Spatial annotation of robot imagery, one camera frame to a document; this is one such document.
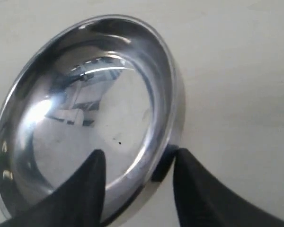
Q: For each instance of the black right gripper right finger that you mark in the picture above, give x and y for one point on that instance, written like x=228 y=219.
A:
x=203 y=201

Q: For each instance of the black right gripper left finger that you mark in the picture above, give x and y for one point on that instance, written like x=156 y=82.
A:
x=78 y=202

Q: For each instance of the smooth stainless steel bowl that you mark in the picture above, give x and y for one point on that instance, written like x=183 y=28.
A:
x=108 y=82

